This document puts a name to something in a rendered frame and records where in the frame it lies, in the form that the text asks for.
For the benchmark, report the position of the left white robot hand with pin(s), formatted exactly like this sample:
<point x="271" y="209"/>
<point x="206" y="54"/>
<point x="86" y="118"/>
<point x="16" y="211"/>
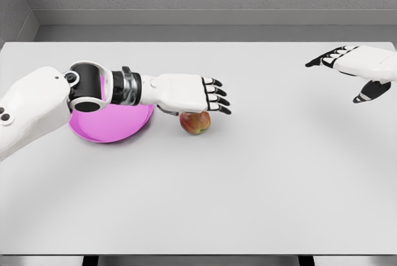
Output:
<point x="183" y="91"/>

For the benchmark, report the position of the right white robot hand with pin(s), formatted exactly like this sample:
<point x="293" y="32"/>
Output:
<point x="356" y="59"/>

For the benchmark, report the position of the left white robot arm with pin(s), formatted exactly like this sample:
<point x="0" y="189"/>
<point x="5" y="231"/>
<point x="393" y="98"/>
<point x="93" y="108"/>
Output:
<point x="34" y="101"/>

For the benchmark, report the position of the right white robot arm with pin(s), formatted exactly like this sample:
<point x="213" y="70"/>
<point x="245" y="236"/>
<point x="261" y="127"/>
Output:
<point x="391" y="64"/>

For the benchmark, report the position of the red apple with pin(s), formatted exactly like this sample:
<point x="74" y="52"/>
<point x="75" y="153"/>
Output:
<point x="195" y="122"/>

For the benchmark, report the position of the pink plate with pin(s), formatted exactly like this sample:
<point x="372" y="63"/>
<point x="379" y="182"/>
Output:
<point x="108" y="123"/>

